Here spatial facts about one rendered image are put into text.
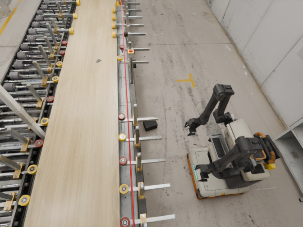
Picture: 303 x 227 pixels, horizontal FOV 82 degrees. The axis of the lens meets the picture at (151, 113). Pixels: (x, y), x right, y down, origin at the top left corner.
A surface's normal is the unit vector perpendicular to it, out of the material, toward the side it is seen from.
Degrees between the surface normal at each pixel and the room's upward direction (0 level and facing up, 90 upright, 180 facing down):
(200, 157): 0
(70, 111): 0
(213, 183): 0
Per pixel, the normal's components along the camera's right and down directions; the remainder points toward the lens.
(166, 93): 0.07, -0.56
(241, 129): -0.62, -0.37
